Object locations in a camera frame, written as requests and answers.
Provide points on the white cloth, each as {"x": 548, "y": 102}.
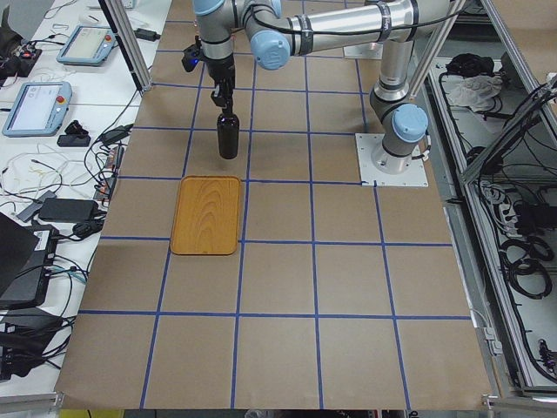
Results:
{"x": 476, "y": 93}

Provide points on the teach pendant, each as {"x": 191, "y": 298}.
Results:
{"x": 87, "y": 46}
{"x": 39, "y": 109}

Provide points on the black laptop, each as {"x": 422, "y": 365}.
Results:
{"x": 26, "y": 254}

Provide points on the wooden tray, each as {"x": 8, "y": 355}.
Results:
{"x": 206, "y": 216}

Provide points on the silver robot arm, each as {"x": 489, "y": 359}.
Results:
{"x": 274, "y": 39}

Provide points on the black power adapter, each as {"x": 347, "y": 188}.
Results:
{"x": 148, "y": 35}

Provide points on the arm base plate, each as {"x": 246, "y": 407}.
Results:
{"x": 371, "y": 51}
{"x": 378, "y": 168}

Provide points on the aluminium frame post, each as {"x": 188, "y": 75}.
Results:
{"x": 117, "y": 19}

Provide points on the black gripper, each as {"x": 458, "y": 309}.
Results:
{"x": 220, "y": 69}

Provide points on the teach pendant far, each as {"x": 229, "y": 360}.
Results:
{"x": 87, "y": 46}

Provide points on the teach pendant near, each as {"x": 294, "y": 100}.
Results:
{"x": 39, "y": 109}

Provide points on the dark wine bottle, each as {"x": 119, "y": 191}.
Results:
{"x": 228, "y": 135}

